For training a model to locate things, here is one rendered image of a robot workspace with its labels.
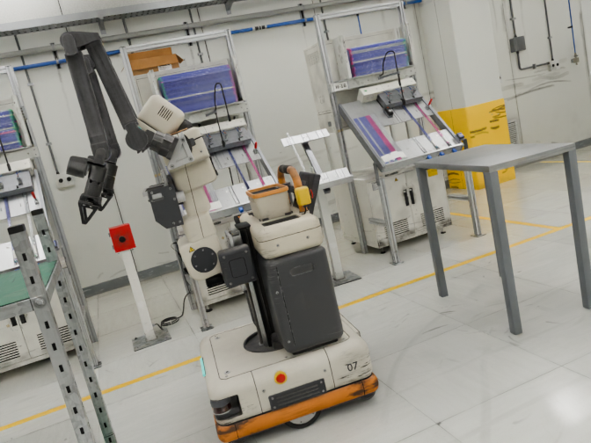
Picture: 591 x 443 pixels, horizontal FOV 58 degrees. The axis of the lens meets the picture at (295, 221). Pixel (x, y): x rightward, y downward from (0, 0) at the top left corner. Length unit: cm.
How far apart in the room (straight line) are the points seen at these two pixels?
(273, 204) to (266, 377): 68
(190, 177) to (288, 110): 361
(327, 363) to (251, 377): 30
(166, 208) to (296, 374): 81
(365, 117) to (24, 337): 281
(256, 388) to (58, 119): 375
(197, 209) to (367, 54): 255
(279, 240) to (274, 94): 373
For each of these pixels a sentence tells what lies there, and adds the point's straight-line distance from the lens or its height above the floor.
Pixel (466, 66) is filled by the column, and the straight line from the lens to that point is 615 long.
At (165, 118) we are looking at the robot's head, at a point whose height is 129.
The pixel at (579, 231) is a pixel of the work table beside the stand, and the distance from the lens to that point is 282.
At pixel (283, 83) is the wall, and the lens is 570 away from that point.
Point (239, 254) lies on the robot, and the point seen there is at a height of 73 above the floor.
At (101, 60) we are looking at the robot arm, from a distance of 203.
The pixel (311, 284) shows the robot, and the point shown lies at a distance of 210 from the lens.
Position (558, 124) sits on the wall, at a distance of 768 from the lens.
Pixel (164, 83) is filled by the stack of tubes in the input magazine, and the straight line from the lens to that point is 389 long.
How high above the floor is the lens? 118
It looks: 11 degrees down
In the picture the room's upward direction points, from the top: 13 degrees counter-clockwise
